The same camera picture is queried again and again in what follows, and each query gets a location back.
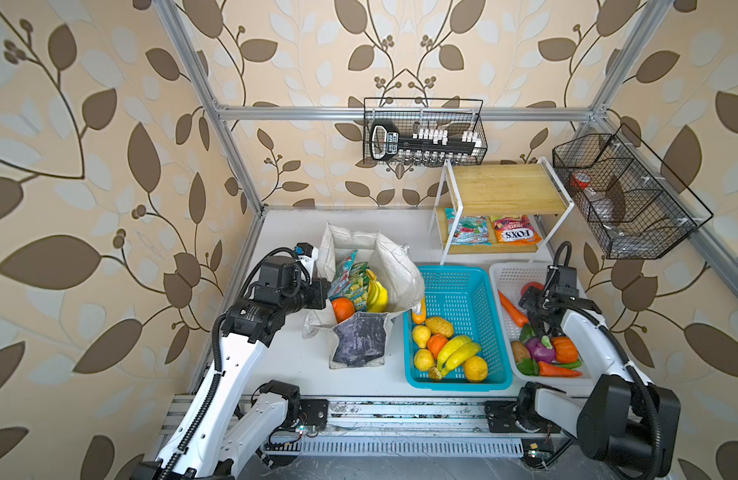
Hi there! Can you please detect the white wooden two-tier shelf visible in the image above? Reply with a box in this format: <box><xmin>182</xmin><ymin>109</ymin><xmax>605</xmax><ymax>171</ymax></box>
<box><xmin>430</xmin><ymin>157</ymin><xmax>575</xmax><ymax>265</ymax></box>

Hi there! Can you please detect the black wire basket right wall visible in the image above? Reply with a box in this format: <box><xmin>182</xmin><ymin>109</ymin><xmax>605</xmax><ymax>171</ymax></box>
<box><xmin>552</xmin><ymin>124</ymin><xmax>713</xmax><ymax>260</ymax></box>

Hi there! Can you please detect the round orange bell pepper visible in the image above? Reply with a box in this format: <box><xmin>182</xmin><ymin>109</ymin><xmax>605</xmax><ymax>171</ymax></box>
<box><xmin>331</xmin><ymin>297</ymin><xmax>356</xmax><ymax>323</ymax></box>

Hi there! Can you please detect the orange persimmon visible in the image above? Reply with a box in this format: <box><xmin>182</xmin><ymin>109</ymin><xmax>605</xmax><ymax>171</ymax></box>
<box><xmin>426</xmin><ymin>334</ymin><xmax>449</xmax><ymax>360</ymax></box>

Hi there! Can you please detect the yellow banana bunch front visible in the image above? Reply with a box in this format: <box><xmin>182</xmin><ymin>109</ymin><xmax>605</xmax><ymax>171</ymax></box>
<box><xmin>428</xmin><ymin>335</ymin><xmax>482</xmax><ymax>381</ymax></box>

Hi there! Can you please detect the teal plastic basket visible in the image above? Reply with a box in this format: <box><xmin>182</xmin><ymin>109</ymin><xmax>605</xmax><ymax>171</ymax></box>
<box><xmin>403</xmin><ymin>265</ymin><xmax>513</xmax><ymax>392</ymax></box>

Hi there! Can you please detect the white plastic basket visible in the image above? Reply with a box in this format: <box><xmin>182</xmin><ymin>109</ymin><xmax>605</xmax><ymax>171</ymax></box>
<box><xmin>489</xmin><ymin>262</ymin><xmax>594</xmax><ymax>395</ymax></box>

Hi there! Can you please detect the black wire basket back wall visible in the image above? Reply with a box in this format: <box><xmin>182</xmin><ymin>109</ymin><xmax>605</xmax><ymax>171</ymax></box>
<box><xmin>363</xmin><ymin>96</ymin><xmax>488</xmax><ymax>168</ymax></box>

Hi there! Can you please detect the orange carrot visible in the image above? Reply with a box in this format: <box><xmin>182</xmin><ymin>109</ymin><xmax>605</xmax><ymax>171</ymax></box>
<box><xmin>538</xmin><ymin>361</ymin><xmax>582</xmax><ymax>378</ymax></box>
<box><xmin>498</xmin><ymin>291</ymin><xmax>529</xmax><ymax>328</ymax></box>

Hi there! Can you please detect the green red candy bag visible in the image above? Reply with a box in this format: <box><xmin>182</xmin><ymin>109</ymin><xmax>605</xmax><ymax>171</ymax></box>
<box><xmin>444</xmin><ymin>208</ymin><xmax>491</xmax><ymax>245</ymax></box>

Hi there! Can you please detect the black white tool set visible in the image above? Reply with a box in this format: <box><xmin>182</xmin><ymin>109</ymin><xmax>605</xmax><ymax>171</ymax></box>
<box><xmin>364</xmin><ymin>120</ymin><xmax>486</xmax><ymax>166</ymax></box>

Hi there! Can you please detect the purple onion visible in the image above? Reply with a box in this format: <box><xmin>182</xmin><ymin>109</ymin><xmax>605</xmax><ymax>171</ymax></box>
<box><xmin>525</xmin><ymin>337</ymin><xmax>556</xmax><ymax>363</ymax></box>

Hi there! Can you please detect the yellow green banana bunch back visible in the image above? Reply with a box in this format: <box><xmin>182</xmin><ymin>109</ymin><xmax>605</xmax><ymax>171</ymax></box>
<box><xmin>366</xmin><ymin>269</ymin><xmax>389</xmax><ymax>313</ymax></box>

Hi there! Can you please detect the red tomato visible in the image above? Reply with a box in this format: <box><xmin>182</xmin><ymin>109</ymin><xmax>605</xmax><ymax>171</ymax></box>
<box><xmin>521</xmin><ymin>282</ymin><xmax>544</xmax><ymax>296</ymax></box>

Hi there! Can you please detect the orange Fox's candy bag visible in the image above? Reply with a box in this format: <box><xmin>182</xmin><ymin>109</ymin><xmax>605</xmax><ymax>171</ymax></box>
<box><xmin>490</xmin><ymin>215</ymin><xmax>542</xmax><ymax>245</ymax></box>

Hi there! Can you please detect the black wire basket wall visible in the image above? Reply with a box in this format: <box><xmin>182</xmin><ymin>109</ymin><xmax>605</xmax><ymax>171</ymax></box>
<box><xmin>552</xmin><ymin>124</ymin><xmax>713</xmax><ymax>260</ymax></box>
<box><xmin>363</xmin><ymin>96</ymin><xmax>488</xmax><ymax>168</ymax></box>

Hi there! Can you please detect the teal candy bag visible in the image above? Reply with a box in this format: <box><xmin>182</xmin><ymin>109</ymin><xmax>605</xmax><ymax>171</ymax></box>
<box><xmin>328</xmin><ymin>250</ymin><xmax>358</xmax><ymax>300</ymax></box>

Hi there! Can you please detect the brown potato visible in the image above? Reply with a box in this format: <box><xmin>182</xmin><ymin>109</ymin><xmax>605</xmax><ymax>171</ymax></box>
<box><xmin>511</xmin><ymin>340</ymin><xmax>532</xmax><ymax>363</ymax></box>

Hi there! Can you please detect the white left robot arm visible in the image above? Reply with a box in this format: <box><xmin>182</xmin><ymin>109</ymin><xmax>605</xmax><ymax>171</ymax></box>
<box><xmin>130</xmin><ymin>243</ymin><xmax>330</xmax><ymax>479</ymax></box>

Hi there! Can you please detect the linear rail base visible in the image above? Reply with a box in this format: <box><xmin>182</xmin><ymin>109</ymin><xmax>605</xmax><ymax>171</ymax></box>
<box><xmin>157</xmin><ymin>389</ymin><xmax>587</xmax><ymax>477</ymax></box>

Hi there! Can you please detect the yellow lemon front left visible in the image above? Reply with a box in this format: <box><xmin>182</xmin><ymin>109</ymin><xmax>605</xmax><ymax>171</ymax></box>
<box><xmin>414</xmin><ymin>349</ymin><xmax>436</xmax><ymax>372</ymax></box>

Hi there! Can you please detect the yellow pear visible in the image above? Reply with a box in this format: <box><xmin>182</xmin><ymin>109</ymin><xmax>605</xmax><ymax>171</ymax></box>
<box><xmin>412</xmin><ymin>324</ymin><xmax>432</xmax><ymax>349</ymax></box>

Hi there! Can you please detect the small orange tangerine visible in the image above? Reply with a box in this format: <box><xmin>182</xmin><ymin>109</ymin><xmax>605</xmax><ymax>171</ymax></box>
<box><xmin>411</xmin><ymin>299</ymin><xmax>427</xmax><ymax>325</ymax></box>

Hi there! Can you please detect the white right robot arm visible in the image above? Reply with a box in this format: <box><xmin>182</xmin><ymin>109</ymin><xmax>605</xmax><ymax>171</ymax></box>
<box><xmin>511</xmin><ymin>241</ymin><xmax>681</xmax><ymax>479</ymax></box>

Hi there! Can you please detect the cream Monet print tote bag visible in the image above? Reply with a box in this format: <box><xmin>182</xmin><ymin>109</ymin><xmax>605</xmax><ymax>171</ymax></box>
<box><xmin>303</xmin><ymin>224</ymin><xmax>425</xmax><ymax>369</ymax></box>

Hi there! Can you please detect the orange carrot front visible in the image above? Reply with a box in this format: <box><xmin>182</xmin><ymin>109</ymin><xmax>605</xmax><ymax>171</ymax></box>
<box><xmin>538</xmin><ymin>361</ymin><xmax>582</xmax><ymax>378</ymax></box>

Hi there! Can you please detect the plastic bottle red cap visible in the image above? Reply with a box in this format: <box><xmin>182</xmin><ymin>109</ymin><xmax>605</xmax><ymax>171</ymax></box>
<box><xmin>571</xmin><ymin>172</ymin><xmax>614</xmax><ymax>222</ymax></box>

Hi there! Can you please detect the orange pumpkin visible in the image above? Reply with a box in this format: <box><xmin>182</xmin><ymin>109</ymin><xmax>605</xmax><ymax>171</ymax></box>
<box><xmin>551</xmin><ymin>336</ymin><xmax>579</xmax><ymax>364</ymax></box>

